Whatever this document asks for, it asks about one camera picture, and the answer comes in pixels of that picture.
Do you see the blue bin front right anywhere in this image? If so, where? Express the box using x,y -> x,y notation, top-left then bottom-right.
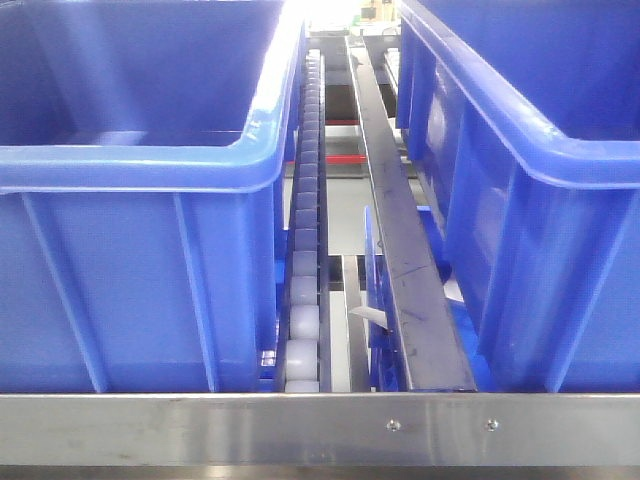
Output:
397,1 -> 639,392

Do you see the blue bin front middle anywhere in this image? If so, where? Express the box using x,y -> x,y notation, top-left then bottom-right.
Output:
1,1 -> 304,393

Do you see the white roller track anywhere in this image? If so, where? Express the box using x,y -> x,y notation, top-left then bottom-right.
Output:
278,49 -> 331,394

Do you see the steel front crossbar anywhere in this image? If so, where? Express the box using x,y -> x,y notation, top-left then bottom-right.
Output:
1,393 -> 639,467

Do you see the steel divider rail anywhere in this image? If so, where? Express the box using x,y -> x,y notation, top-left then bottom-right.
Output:
346,37 -> 477,392

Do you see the blue bin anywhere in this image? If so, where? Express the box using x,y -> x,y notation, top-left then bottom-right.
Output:
1,1 -> 304,393
397,1 -> 639,392

